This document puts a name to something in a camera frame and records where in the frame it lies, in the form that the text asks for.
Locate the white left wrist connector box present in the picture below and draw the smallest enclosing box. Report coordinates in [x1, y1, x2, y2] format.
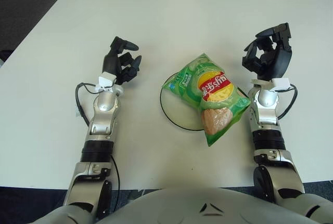
[95, 72, 117, 92]

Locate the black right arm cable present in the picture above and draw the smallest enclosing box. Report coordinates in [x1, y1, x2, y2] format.
[277, 83, 299, 120]

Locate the white plate with black rim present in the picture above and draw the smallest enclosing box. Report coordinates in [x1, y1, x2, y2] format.
[159, 72, 209, 131]

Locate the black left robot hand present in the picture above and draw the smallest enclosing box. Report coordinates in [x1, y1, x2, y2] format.
[102, 36, 143, 86]

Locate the green chips snack bag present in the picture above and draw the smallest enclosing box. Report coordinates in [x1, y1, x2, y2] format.
[161, 51, 252, 147]

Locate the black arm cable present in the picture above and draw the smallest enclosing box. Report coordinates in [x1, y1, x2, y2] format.
[277, 83, 299, 120]
[74, 82, 120, 209]

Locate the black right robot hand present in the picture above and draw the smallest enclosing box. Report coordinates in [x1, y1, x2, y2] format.
[241, 22, 292, 82]

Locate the white right wrist connector box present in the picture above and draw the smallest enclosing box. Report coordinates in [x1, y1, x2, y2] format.
[251, 77, 291, 92]

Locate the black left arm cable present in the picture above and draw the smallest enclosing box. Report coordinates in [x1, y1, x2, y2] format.
[74, 82, 120, 209]

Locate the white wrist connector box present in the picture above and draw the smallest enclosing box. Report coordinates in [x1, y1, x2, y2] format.
[95, 72, 117, 92]
[251, 77, 291, 92]

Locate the grey robot torso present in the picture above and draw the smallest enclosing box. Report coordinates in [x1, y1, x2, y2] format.
[44, 187, 333, 224]

